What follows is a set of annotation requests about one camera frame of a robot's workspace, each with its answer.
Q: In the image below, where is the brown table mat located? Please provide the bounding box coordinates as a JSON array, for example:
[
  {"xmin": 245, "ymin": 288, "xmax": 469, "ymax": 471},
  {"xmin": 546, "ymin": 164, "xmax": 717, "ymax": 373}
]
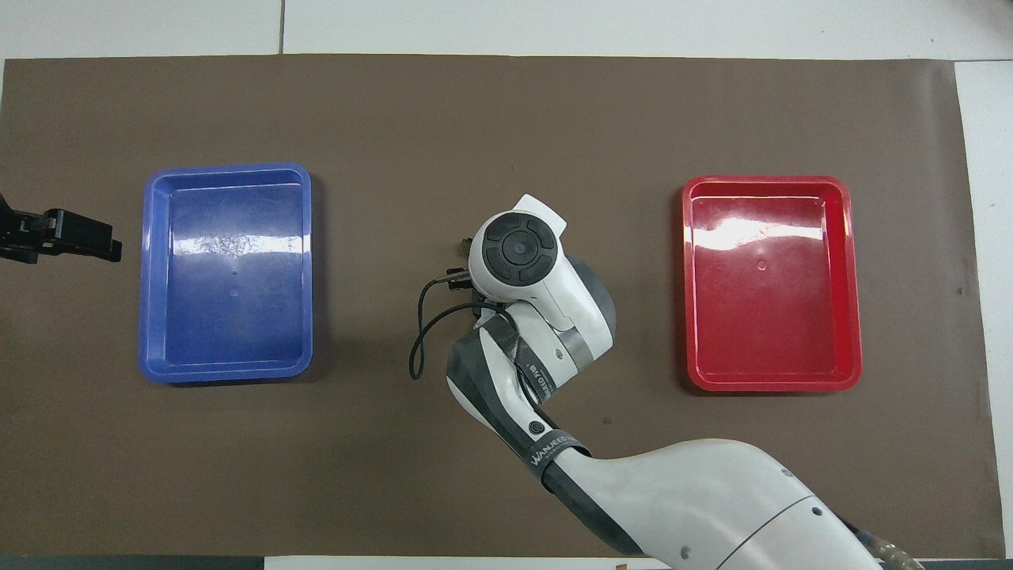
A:
[{"xmin": 0, "ymin": 54, "xmax": 1006, "ymax": 559}]

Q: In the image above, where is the red plastic tray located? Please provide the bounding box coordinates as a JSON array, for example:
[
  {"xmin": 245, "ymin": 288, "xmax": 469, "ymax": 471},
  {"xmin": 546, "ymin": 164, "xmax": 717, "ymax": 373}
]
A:
[{"xmin": 682, "ymin": 175, "xmax": 863, "ymax": 393}]

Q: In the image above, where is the blue plastic tray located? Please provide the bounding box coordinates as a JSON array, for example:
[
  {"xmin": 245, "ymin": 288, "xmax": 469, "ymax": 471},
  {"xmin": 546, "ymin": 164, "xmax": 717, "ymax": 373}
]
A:
[{"xmin": 138, "ymin": 162, "xmax": 313, "ymax": 385}]

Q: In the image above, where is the black velcro cable strap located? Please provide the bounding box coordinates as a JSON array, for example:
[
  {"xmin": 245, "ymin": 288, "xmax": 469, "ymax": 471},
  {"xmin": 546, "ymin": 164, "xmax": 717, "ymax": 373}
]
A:
[
  {"xmin": 522, "ymin": 434, "xmax": 592, "ymax": 474},
  {"xmin": 513, "ymin": 348, "xmax": 559, "ymax": 406}
]

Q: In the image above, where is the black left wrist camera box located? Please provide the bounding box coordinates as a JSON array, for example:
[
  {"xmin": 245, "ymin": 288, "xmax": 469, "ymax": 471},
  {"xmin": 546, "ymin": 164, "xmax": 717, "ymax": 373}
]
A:
[{"xmin": 0, "ymin": 194, "xmax": 123, "ymax": 264}]

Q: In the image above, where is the braided grey cable hose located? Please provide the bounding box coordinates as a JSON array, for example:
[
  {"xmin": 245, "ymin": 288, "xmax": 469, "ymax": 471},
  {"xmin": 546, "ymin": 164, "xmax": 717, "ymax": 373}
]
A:
[{"xmin": 859, "ymin": 529, "xmax": 927, "ymax": 570}]

